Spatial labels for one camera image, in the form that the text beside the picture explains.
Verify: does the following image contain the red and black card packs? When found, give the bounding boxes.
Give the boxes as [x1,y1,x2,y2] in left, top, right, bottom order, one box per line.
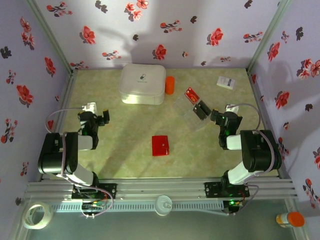
[174,87,214,131]

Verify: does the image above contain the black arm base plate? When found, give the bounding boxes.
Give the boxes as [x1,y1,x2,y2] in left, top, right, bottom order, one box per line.
[204,181,250,199]
[71,183,118,200]

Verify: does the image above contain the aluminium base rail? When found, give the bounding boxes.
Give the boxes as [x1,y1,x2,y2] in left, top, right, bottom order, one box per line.
[24,176,298,201]

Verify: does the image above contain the orange-capped pill bottle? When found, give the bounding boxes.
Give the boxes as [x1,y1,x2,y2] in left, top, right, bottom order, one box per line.
[275,211,306,229]

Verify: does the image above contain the orange cylinder bottle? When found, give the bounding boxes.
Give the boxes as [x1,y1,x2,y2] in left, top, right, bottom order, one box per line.
[164,75,176,95]

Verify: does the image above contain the red black-backed credit card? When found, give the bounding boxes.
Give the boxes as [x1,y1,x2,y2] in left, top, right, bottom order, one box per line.
[193,103,206,121]
[199,99,213,115]
[184,87,201,105]

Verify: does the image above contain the white slotted cable duct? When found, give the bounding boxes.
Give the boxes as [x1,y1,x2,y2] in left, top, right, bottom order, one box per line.
[51,201,225,213]

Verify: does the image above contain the small electronics board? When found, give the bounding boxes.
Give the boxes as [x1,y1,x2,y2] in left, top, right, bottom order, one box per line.
[223,199,245,209]
[81,201,105,211]

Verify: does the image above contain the white round lid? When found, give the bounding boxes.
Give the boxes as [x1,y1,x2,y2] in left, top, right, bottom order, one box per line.
[154,194,173,216]

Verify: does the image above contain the small white box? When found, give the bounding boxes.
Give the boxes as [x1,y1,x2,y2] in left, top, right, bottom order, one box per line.
[216,75,237,91]

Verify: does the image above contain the clear tape roll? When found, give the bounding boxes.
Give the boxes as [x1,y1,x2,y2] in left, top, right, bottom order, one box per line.
[22,203,54,230]

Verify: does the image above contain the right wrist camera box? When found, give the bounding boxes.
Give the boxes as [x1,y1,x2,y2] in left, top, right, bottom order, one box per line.
[224,103,240,114]

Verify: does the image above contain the aluminium side rail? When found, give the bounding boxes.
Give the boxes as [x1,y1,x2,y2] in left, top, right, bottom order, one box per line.
[41,69,78,181]
[246,68,291,180]

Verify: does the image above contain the aluminium frame post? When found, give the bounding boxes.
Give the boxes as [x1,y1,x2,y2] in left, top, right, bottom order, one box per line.
[247,0,293,70]
[24,0,76,73]

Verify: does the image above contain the left arm grey cable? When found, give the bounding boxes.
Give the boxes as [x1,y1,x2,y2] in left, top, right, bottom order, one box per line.
[44,106,115,220]

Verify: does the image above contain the red card holder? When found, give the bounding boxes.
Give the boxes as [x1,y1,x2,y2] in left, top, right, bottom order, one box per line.
[151,134,171,157]

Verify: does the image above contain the white plastic box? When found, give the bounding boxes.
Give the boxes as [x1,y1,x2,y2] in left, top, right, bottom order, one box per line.
[118,63,167,106]

